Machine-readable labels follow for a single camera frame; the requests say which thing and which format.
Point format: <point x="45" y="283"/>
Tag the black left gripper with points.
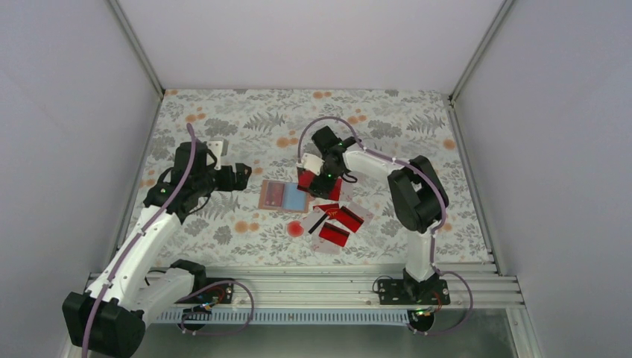
<point x="240" y="179"/>

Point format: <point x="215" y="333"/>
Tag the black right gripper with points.
<point x="318" y="191"/>

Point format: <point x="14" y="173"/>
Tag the tan leather card holder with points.
<point x="294" y="201"/>

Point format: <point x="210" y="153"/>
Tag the red card pair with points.
<point x="319" y="186"/>

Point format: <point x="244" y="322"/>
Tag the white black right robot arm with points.
<point x="418" y="197"/>

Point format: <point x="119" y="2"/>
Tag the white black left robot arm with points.
<point x="113" y="313"/>

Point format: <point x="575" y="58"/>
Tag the red VIP card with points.
<point x="331" y="210"/>

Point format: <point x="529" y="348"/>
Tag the white card black stripe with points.
<point x="303" y="226"/>

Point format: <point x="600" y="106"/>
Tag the red card black stripe right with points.
<point x="349" y="219"/>

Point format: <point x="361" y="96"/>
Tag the red card black stripe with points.
<point x="334" y="234"/>
<point x="349" y="219"/>

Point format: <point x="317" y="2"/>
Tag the red card black stripe bottom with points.
<point x="334" y="234"/>

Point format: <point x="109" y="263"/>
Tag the white floral card bottom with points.
<point x="323" y="246"/>

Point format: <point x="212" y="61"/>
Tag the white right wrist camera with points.
<point x="311" y="163"/>

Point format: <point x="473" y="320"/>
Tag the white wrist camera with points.
<point x="217" y="148"/>
<point x="311" y="163"/>

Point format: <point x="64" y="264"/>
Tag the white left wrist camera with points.
<point x="217" y="148"/>

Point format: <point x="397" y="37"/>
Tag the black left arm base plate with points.
<point x="214" y="291"/>

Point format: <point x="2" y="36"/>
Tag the white perforated cable duct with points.
<point x="302" y="316"/>

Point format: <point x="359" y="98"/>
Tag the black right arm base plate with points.
<point x="396" y="292"/>

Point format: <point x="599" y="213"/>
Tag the aluminium corner post left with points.
<point x="129" y="33"/>

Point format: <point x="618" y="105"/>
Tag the aluminium corner post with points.
<point x="129" y="33"/>
<point x="481" y="49"/>

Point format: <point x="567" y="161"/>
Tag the aluminium front rail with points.
<point x="351" y="287"/>

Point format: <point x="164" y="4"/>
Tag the aluminium corner post right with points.
<point x="481" y="49"/>

